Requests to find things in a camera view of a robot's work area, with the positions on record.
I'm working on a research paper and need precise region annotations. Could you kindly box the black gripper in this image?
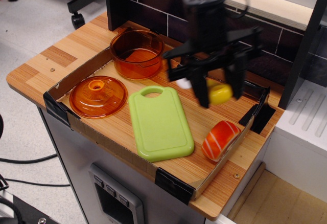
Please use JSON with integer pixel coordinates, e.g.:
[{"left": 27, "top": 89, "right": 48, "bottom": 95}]
[{"left": 163, "top": 0, "right": 262, "bottom": 108}]

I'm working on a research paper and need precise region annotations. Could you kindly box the white toy knife yellow handle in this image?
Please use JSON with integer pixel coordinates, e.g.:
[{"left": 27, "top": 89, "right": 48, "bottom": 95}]
[{"left": 176, "top": 77, "right": 234, "bottom": 106}]

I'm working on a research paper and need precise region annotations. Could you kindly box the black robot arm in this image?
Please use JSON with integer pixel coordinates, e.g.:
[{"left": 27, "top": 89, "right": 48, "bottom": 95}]
[{"left": 162, "top": 0, "right": 262, "bottom": 108}]

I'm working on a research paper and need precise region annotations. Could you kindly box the cardboard fence with black tape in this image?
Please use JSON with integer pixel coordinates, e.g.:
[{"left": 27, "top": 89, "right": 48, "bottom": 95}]
[{"left": 43, "top": 48, "right": 275, "bottom": 203}]

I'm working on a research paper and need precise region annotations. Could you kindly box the green plastic cutting board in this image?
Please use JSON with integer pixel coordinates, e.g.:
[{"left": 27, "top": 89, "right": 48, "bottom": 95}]
[{"left": 128, "top": 86, "right": 194, "bottom": 162}]

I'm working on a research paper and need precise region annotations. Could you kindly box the salmon nigiri sushi toy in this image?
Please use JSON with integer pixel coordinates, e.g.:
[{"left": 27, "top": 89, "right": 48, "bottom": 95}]
[{"left": 201, "top": 121, "right": 241, "bottom": 162}]

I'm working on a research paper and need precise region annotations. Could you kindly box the orange transparent pot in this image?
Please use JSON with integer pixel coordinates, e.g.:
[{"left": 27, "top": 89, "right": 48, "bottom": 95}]
[{"left": 109, "top": 27, "right": 165, "bottom": 80}]

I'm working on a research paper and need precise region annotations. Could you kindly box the white toy sink counter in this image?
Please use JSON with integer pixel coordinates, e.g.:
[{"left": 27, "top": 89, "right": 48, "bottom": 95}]
[{"left": 264, "top": 81, "right": 326, "bottom": 201}]

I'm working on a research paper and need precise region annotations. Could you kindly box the orange transparent pot lid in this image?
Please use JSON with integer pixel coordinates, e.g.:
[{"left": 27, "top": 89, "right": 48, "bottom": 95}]
[{"left": 69, "top": 76, "right": 128, "bottom": 119}]

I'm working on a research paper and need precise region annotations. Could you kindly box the black office chair base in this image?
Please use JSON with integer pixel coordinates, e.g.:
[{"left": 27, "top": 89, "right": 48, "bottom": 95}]
[{"left": 67, "top": 0, "right": 95, "bottom": 30}]

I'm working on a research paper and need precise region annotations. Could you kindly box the grey toy oven front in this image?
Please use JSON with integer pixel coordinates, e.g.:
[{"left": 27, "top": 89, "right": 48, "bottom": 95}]
[{"left": 89, "top": 164, "right": 145, "bottom": 223}]

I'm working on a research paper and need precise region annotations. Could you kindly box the black upright post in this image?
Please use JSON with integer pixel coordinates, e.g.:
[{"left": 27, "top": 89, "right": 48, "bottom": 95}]
[{"left": 278, "top": 0, "right": 326, "bottom": 109}]

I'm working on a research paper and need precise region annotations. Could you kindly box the black cable on floor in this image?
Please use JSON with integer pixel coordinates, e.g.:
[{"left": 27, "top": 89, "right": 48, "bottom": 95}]
[{"left": 0, "top": 153, "right": 71, "bottom": 191}]

